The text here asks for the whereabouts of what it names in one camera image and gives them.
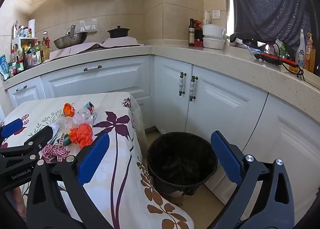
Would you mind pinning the wide white cabinet door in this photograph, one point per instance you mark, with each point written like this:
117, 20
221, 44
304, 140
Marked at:
225, 118
287, 148

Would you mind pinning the red checked ribbon bow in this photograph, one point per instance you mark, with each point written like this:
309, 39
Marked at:
53, 152

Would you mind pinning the black trash bin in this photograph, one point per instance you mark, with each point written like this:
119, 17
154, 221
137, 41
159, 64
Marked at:
180, 161

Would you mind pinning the silver foil blister pack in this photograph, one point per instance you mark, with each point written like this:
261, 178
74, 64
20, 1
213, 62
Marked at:
94, 118

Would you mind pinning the black clay pot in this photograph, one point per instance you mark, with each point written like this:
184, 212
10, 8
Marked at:
118, 33

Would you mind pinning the person's left hand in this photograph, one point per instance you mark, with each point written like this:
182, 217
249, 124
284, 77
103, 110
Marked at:
20, 201

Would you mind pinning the small green packet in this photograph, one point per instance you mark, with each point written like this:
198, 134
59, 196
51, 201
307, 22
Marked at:
64, 140

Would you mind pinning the white plastic bag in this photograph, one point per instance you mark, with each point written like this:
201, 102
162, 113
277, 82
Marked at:
207, 18

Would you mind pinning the small white cabinet drawer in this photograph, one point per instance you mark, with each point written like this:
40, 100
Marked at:
30, 95

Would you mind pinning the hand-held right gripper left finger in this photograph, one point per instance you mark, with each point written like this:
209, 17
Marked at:
93, 158

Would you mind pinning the wide white cabinet drawer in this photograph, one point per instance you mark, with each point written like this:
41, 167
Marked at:
112, 76

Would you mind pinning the white wall rack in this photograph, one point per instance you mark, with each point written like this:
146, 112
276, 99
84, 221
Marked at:
87, 26

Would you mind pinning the dark glass oil bottle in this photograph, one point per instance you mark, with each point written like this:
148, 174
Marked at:
191, 35

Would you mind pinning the clear plastic bag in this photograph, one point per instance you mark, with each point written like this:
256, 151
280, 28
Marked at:
80, 118

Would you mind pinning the red and black tool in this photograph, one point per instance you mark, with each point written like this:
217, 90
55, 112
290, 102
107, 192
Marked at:
271, 58

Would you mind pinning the orange plastic bag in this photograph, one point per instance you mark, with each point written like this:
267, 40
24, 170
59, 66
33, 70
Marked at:
82, 135

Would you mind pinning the white paper slip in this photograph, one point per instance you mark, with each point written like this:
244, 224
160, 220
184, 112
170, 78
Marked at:
54, 126

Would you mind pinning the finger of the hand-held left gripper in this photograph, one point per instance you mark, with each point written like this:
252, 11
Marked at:
42, 133
10, 127

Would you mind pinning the narrow white cabinet door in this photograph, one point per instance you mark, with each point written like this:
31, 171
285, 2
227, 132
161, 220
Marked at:
167, 98

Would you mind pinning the group of condiment bottles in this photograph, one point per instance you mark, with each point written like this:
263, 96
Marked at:
25, 56

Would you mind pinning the pink stove cover cloth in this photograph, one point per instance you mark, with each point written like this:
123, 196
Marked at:
80, 48

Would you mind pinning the white wall socket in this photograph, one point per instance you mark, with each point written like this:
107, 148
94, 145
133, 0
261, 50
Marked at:
216, 14

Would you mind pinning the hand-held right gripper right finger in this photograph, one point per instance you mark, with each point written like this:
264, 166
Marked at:
226, 155

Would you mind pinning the white paper towel roll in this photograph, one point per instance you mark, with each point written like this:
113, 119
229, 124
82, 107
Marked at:
31, 27

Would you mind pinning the red snack packet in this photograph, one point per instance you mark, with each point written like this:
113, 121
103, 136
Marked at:
198, 24

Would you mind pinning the dark grey curtain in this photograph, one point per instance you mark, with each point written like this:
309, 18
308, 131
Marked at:
275, 1

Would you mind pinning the teal snack wrapper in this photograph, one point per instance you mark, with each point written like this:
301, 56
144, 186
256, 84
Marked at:
88, 106

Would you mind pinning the red box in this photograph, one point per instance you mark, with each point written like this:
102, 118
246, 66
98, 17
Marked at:
198, 43

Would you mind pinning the floral tablecloth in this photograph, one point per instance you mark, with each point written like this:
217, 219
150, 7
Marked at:
112, 169

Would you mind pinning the shiny orange wrapper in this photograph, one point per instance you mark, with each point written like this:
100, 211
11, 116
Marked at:
68, 110

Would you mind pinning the steel wok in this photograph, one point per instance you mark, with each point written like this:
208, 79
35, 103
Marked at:
70, 40

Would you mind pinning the white spray bottle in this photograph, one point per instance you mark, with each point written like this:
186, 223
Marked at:
300, 55

